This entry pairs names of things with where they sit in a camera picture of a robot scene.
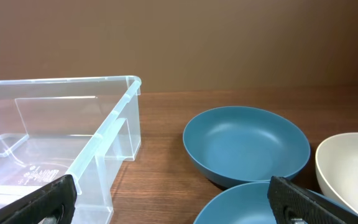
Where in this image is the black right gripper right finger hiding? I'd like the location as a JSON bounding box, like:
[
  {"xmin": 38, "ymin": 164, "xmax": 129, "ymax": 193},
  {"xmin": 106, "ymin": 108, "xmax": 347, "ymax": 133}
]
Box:
[{"xmin": 267, "ymin": 176, "xmax": 358, "ymax": 224}]

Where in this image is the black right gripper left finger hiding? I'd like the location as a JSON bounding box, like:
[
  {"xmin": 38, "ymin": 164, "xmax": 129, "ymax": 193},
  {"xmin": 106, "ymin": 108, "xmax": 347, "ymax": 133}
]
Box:
[{"xmin": 0, "ymin": 174, "xmax": 77, "ymax": 224}]

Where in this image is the blue bowl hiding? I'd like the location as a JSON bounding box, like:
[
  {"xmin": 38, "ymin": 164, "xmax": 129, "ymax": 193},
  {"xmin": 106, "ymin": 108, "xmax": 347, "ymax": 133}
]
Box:
[
  {"xmin": 183, "ymin": 106, "xmax": 311, "ymax": 188},
  {"xmin": 193, "ymin": 182, "xmax": 358, "ymax": 224}
]

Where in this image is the cream bowl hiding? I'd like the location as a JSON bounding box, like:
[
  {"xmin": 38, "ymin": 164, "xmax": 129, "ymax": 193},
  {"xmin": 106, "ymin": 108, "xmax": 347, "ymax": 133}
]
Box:
[{"xmin": 315, "ymin": 133, "xmax": 358, "ymax": 214}]

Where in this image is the clear plastic storage bin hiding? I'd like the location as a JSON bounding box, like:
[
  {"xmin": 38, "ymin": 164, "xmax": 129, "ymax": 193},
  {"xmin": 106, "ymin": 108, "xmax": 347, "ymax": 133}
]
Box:
[{"xmin": 0, "ymin": 75, "xmax": 142, "ymax": 223}]

